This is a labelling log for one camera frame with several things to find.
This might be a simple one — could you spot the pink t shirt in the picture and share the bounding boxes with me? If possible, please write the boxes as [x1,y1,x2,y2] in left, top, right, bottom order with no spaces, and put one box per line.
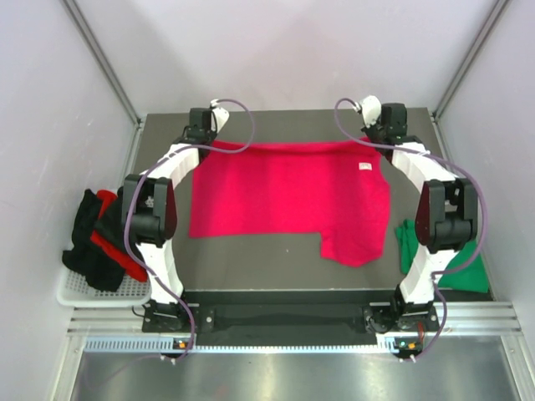
[189,140,390,267]

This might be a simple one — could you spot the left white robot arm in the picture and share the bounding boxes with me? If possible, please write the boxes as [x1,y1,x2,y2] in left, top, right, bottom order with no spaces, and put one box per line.
[121,105,229,332]

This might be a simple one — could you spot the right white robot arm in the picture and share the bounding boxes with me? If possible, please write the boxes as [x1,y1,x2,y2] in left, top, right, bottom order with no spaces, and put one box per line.
[361,96,478,331]

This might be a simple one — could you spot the green folded t shirt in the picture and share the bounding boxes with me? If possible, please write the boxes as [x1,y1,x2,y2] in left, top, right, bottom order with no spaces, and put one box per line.
[395,218,489,292]

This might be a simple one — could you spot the black t shirt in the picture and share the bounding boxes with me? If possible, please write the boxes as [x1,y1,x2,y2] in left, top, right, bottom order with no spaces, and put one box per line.
[62,189,125,292]

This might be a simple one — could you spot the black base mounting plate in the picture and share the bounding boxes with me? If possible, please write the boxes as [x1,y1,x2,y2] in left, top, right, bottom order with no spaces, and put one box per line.
[141,290,440,335]

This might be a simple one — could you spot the white plastic basket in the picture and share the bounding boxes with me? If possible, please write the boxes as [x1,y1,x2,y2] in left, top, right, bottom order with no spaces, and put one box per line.
[56,267,151,308]

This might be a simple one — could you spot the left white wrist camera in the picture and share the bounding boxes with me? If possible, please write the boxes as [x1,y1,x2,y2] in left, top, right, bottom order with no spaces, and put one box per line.
[210,99,230,134]

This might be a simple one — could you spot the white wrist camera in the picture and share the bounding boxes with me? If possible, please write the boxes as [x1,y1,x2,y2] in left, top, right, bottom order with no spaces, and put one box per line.
[210,99,230,134]
[354,95,382,128]

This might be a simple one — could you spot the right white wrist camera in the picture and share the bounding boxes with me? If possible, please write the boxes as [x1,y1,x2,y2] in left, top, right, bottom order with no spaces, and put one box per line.
[354,95,382,128]

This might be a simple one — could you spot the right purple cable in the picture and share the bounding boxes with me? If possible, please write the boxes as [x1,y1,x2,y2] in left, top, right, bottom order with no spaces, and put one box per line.
[334,98,489,363]

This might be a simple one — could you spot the purple cable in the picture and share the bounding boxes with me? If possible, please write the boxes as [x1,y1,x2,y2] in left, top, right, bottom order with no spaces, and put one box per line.
[120,99,256,363]
[334,98,489,363]

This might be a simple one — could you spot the left aluminium frame post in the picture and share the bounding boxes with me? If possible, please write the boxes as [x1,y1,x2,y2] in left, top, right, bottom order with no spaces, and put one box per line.
[59,0,141,126]

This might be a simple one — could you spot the aluminium frame post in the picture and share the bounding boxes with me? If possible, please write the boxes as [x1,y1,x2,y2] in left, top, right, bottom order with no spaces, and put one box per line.
[431,0,511,123]
[59,0,141,126]

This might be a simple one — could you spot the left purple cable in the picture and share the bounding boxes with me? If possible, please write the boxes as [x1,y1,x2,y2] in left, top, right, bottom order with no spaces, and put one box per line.
[120,99,256,363]

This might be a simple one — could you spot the right aluminium frame post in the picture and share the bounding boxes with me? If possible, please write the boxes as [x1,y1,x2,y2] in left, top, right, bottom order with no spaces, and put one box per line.
[431,0,511,123]

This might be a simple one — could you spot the aluminium front rail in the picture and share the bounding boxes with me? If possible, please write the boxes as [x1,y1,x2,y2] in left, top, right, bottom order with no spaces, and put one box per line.
[67,302,521,346]

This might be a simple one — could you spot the grey slotted cable duct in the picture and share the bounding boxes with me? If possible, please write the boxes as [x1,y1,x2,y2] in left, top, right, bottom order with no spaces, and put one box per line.
[84,336,400,355]

